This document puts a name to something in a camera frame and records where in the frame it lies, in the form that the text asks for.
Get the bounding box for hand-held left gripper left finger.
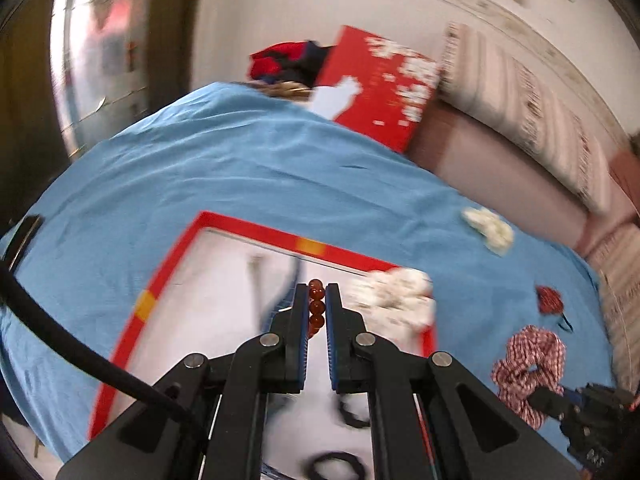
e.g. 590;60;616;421
55;282;311;480

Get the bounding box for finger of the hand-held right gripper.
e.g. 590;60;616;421
529;386;581;423

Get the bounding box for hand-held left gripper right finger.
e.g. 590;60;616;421
325;282;586;480

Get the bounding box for red bead bracelet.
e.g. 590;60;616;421
307;279;327;341

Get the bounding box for red checked scrunchie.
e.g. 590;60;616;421
491;325;566;428

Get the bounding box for blue striped watch strap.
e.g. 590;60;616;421
260;255;303;331

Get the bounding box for thick black hair tie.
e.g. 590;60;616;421
336;395;371;428

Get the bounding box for white black dotted scrunchie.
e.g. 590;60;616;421
347;267;436;333

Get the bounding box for red box with white inside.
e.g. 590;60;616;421
89;211;441;480

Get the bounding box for thin black hair tie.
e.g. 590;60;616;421
306;452;362;480

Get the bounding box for red polka dot scrunchie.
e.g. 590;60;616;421
535;286;563;315

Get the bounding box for striped floral cushion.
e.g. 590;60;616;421
585;225;640;386

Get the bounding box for cream scrunchie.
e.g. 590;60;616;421
461;207;516;256

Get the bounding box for blue cloth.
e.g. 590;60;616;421
0;82;613;471

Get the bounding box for pink sofa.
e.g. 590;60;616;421
407;100;640;256

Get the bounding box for red and blue clothing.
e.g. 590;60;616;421
249;40;336;88

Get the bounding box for red gift box, white blossoms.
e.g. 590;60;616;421
310;25;441;153

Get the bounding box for striped pillow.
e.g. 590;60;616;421
440;22;613;211

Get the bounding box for black cable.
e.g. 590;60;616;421
0;265;193;423

